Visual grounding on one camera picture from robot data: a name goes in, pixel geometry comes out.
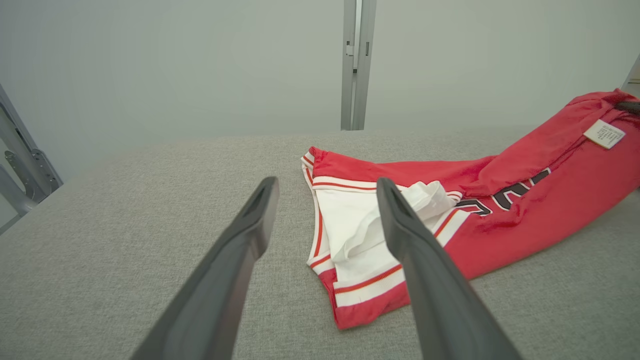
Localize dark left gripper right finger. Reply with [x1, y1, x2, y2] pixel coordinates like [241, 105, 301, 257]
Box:
[375, 176, 524, 360]

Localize red white striped lettered shorts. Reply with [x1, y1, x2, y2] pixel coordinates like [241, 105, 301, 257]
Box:
[301, 88, 640, 331]

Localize grey metal partition post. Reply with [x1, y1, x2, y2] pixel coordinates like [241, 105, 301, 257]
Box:
[340, 0, 378, 132]

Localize silver aluminium frame bracket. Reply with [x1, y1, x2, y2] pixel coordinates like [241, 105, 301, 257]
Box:
[0, 82, 65, 236]

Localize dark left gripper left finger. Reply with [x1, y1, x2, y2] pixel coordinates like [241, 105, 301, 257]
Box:
[130, 175, 280, 360]

